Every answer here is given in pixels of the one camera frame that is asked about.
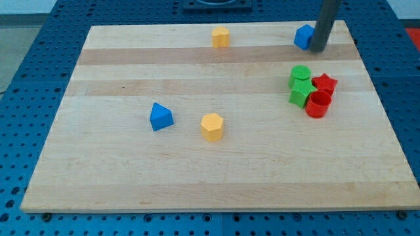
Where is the yellow heart block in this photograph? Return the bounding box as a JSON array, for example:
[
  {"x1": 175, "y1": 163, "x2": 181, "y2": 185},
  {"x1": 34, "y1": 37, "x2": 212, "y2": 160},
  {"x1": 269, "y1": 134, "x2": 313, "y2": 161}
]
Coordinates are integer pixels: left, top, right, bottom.
[{"x1": 211, "y1": 26, "x2": 230, "y2": 48}]

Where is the blue cube block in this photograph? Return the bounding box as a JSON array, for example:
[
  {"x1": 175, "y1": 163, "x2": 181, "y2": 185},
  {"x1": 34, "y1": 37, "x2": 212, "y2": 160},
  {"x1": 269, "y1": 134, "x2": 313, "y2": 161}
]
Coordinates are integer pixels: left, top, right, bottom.
[{"x1": 294, "y1": 24, "x2": 314, "y2": 50}]

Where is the yellow hexagon block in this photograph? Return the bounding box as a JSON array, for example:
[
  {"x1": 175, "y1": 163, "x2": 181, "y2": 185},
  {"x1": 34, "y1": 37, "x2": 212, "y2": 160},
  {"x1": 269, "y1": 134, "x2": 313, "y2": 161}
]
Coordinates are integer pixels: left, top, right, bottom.
[{"x1": 200, "y1": 113, "x2": 224, "y2": 142}]

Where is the wooden board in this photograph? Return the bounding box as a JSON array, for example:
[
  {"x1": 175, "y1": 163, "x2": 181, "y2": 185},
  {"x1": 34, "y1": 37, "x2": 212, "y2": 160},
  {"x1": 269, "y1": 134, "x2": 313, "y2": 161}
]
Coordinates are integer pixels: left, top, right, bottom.
[{"x1": 20, "y1": 20, "x2": 419, "y2": 214}]

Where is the blue triangular block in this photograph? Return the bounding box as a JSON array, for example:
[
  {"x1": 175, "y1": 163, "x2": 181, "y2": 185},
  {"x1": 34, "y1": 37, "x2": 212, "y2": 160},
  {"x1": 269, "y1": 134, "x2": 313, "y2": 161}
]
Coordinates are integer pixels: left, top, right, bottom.
[{"x1": 150, "y1": 103, "x2": 174, "y2": 131}]

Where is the green star block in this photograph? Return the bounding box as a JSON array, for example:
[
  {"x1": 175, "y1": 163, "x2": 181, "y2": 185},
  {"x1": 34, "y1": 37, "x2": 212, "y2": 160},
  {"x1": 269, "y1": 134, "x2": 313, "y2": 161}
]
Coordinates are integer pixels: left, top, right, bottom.
[{"x1": 289, "y1": 79, "x2": 318, "y2": 109}]

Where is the green cylinder block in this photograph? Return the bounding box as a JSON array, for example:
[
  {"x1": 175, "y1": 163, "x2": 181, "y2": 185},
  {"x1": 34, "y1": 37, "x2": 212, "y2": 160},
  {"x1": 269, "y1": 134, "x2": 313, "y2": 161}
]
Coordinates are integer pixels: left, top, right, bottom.
[{"x1": 288, "y1": 65, "x2": 311, "y2": 89}]

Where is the red cylinder block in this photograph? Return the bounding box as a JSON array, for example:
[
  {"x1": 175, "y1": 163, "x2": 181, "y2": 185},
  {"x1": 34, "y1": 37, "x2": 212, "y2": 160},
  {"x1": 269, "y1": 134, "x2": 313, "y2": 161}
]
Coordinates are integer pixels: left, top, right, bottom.
[{"x1": 305, "y1": 91, "x2": 332, "y2": 118}]

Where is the red star block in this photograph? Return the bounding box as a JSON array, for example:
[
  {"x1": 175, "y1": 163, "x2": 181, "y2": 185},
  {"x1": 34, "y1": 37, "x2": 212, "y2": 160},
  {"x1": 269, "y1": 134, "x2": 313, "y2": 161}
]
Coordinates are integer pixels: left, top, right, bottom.
[{"x1": 312, "y1": 73, "x2": 338, "y2": 96}]

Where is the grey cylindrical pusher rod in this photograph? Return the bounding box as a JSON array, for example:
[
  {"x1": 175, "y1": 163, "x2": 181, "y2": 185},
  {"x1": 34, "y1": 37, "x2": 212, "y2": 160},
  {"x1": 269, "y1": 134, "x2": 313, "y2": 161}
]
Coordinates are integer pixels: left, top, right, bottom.
[{"x1": 309, "y1": 0, "x2": 342, "y2": 53}]

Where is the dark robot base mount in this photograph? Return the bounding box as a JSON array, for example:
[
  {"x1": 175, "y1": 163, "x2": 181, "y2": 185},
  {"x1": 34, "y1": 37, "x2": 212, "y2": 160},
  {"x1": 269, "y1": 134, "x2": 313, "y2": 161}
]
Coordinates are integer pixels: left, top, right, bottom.
[{"x1": 182, "y1": 0, "x2": 253, "y2": 11}]

